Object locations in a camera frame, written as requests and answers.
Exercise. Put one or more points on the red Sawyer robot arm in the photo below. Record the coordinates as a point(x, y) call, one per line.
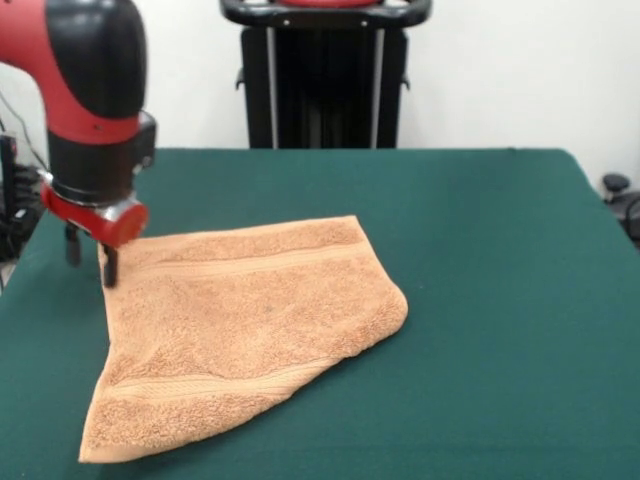
point(90, 75)

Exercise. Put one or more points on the red robot base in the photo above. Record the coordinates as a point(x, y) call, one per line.
point(325, 2)

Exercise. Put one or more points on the black equipment pile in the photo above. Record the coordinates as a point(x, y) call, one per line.
point(20, 225)

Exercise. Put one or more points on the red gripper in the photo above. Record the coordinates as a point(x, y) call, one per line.
point(95, 222)

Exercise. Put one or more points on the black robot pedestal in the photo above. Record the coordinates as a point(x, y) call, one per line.
point(325, 75)

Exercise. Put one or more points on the dark green table cloth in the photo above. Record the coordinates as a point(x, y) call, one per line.
point(500, 350)

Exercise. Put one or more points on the orange terry towel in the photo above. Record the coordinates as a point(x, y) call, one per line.
point(240, 340)

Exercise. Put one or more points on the black upright device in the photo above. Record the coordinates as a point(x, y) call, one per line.
point(9, 170)

